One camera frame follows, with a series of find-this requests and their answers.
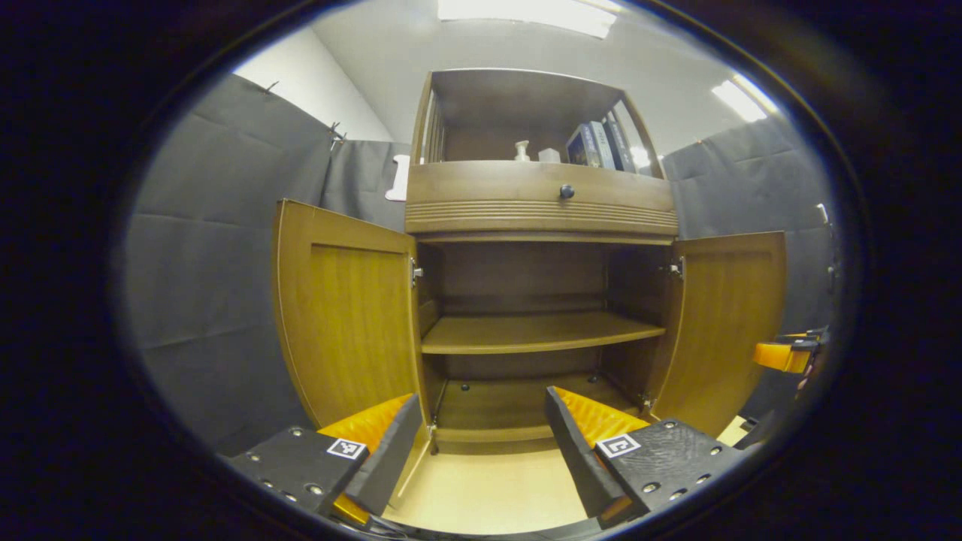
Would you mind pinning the small ceiling light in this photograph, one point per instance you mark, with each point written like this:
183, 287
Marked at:
639, 156

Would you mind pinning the small white box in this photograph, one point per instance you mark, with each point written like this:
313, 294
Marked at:
549, 155

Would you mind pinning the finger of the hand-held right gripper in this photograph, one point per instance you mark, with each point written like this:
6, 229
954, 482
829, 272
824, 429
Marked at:
782, 357

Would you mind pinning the large ceiling light panel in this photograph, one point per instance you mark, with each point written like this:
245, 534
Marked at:
533, 15

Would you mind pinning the grey book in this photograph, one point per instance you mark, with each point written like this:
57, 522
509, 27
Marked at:
602, 144

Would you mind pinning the dark book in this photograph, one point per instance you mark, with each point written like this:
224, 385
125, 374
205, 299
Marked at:
621, 141

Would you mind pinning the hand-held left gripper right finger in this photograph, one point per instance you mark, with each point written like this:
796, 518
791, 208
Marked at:
575, 458

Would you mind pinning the wooden cabinet door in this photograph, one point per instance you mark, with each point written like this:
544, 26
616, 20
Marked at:
721, 323
346, 315

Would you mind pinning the black drawer knob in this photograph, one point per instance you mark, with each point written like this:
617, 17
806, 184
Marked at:
566, 191

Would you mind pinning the black backdrop cloth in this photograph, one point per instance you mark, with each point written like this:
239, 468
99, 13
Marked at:
203, 285
361, 180
736, 188

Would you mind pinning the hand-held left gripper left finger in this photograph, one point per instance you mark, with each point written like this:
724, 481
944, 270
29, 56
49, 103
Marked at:
387, 462

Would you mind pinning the wooden double-door shoe cabinet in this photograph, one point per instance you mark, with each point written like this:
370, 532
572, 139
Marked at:
526, 203

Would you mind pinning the blue book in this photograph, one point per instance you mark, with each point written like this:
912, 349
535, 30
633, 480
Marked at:
579, 147

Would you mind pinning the small white bottle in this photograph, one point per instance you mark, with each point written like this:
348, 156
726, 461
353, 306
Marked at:
521, 152

